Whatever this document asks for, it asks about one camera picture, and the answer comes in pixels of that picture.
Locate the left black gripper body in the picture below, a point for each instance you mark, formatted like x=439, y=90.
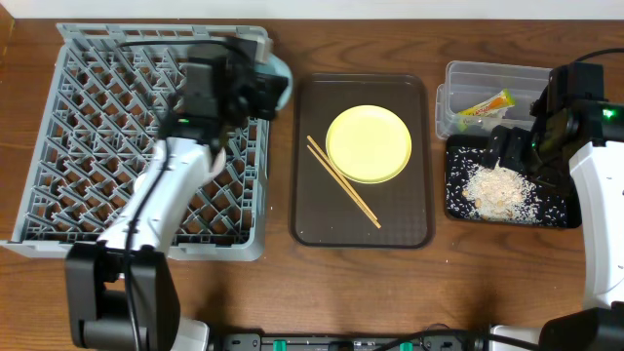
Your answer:
x=236, y=99

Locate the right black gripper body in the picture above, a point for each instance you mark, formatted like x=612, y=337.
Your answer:
x=520, y=151

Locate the white tissue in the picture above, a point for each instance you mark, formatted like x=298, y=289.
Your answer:
x=493, y=119

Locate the light blue bowl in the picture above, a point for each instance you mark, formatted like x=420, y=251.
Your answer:
x=279, y=69

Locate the green snack wrapper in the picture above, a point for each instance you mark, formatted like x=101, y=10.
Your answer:
x=472, y=116

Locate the food scraps rice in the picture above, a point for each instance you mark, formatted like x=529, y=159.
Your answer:
x=499, y=192

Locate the wooden chopstick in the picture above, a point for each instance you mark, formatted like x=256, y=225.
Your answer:
x=317, y=148
x=343, y=186

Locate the yellow round plate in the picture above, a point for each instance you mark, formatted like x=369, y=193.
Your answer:
x=368, y=144

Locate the white pink bowl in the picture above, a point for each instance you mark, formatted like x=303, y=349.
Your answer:
x=218, y=165

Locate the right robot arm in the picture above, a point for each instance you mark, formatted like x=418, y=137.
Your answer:
x=574, y=145

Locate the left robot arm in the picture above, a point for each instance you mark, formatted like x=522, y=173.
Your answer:
x=120, y=290

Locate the black waste tray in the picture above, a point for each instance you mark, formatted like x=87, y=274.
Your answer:
x=456, y=205

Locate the clear plastic bin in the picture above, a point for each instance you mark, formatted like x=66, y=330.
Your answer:
x=469, y=83

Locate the grey plastic dish rack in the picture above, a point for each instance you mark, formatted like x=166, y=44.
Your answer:
x=111, y=86

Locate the dark brown serving tray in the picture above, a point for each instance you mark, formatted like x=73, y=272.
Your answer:
x=322, y=214

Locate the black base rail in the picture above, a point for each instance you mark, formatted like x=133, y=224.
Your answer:
x=257, y=342

